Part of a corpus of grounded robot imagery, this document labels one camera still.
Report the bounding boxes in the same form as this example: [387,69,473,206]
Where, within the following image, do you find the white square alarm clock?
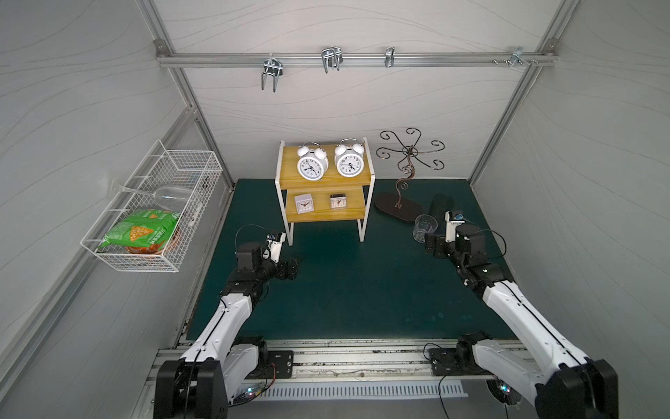
[294,193,315,215]

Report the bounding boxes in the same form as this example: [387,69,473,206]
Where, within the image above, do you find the white twin-bell alarm clock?
[297,142,329,182]
[334,138,365,178]

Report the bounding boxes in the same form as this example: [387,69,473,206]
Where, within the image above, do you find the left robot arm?
[153,234,299,418]

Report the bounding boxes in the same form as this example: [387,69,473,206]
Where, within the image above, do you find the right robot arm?
[423,221,619,418]

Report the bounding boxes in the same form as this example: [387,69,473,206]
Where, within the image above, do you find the wooden two-tier shelf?
[275,137,376,244]

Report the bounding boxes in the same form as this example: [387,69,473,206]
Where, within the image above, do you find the clear drinking glass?
[413,214,439,244]

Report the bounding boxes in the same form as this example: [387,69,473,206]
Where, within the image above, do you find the dark tinted glass cup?
[429,193,455,222]

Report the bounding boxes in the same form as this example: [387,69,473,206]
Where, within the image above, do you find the metal scroll jewelry stand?
[373,127,446,223]

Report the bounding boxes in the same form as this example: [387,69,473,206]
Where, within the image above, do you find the clear wine glass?
[110,181,193,212]

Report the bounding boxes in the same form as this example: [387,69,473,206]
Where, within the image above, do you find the red snack package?
[126,242,165,255]

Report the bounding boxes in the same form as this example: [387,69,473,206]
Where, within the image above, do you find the green snack bag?
[98,209,181,249]

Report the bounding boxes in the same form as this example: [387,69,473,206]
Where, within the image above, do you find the metal single hook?
[384,46,395,68]

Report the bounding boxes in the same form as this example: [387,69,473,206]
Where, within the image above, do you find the metal double hook left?
[261,57,284,93]

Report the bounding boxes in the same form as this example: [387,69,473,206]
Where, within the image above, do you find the metal double hook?
[321,46,344,73]
[261,57,284,93]

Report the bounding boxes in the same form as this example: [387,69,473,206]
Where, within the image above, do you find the metal double hook middle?
[321,46,344,73]

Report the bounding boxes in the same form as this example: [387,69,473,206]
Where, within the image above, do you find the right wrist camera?
[445,209,466,244]

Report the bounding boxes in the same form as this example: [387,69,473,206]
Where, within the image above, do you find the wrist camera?
[265,232,286,264]
[445,209,466,244]

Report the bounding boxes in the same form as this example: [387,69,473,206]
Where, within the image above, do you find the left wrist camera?
[265,232,286,264]

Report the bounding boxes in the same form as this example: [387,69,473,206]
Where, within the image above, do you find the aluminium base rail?
[248,340,494,388]

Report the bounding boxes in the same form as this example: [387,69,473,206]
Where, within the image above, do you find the white wire basket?
[80,141,222,272]

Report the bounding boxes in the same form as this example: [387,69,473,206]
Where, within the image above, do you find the aluminium top rail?
[157,51,559,70]

